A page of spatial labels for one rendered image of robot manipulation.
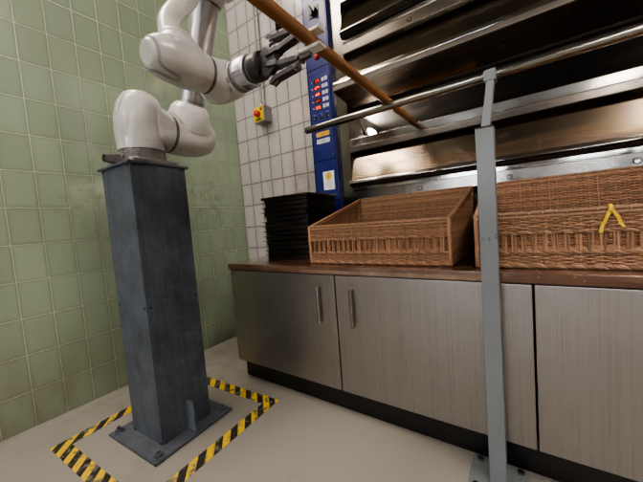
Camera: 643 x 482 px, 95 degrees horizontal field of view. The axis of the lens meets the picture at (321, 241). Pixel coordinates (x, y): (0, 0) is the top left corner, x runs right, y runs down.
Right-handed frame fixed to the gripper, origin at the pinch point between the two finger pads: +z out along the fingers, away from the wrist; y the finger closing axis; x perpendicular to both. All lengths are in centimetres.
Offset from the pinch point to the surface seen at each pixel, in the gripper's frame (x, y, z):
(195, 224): -45, 41, -124
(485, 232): -21, 51, 35
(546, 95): -81, 3, 52
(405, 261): -32, 60, 10
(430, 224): -32, 48, 19
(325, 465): -5, 120, -9
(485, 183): -21, 38, 35
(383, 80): -73, -18, -9
